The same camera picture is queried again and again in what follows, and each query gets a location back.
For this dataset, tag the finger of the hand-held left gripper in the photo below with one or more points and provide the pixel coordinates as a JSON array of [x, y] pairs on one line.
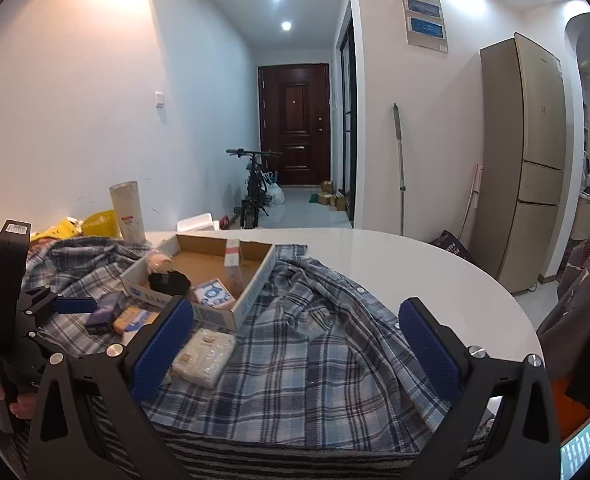
[[75, 305]]

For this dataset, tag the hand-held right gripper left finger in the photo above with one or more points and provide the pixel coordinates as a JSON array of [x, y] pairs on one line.
[[162, 347]]

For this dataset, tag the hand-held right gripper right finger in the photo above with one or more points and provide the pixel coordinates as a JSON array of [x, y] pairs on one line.
[[430, 350]]

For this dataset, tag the dark blue cigarette pack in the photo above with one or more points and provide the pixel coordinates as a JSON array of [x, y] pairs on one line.
[[106, 310]]

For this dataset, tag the black fabric item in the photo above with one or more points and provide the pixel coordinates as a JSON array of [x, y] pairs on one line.
[[170, 283]]

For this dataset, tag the blue white small box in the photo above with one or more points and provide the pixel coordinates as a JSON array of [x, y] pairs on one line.
[[212, 294]]

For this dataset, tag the shallow cardboard box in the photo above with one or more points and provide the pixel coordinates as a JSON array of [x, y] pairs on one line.
[[200, 260]]

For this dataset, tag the red white cigarette pack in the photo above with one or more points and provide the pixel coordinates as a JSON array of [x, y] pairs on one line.
[[232, 255]]

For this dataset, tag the white beige packet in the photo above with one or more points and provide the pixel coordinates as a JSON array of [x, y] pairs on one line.
[[202, 357]]

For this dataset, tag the yellow cigarette pack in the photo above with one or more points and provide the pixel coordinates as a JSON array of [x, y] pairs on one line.
[[132, 319]]

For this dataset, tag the yellow snack bag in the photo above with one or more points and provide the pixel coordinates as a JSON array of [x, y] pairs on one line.
[[62, 230]]

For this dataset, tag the black printed bag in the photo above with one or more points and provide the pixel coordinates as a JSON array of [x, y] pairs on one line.
[[450, 245]]

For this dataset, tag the cream speckled tumbler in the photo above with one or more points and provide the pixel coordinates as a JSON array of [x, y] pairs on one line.
[[127, 210]]

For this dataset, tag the white foam box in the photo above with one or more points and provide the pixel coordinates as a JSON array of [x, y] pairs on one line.
[[197, 222]]

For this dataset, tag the blue plaid shirt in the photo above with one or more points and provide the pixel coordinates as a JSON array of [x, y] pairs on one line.
[[300, 360]]

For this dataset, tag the orange chair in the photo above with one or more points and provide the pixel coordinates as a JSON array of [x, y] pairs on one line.
[[570, 410]]

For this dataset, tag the grey brown garment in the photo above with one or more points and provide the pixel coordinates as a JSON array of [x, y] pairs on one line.
[[585, 300]]

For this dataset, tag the small cardboard box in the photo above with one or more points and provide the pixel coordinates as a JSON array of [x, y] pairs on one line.
[[325, 199], [327, 186], [340, 202]]

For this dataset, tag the grey striped cloth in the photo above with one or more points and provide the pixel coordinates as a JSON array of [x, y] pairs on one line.
[[295, 462]]

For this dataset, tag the black bicycle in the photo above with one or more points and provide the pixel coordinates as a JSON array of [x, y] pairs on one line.
[[252, 195]]

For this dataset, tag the laptop screen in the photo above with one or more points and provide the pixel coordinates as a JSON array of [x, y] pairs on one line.
[[582, 445]]

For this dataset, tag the white plastic bag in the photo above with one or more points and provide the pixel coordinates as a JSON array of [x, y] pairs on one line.
[[275, 195]]

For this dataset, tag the beige refrigerator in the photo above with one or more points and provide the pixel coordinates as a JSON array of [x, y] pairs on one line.
[[525, 160]]

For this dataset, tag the black framed glass door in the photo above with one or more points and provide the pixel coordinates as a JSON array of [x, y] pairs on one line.
[[347, 110]]

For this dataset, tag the dark brown entrance door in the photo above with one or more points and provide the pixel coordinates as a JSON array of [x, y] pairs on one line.
[[295, 125]]

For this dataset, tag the white light switch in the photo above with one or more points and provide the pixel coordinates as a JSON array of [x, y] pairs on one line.
[[160, 99]]

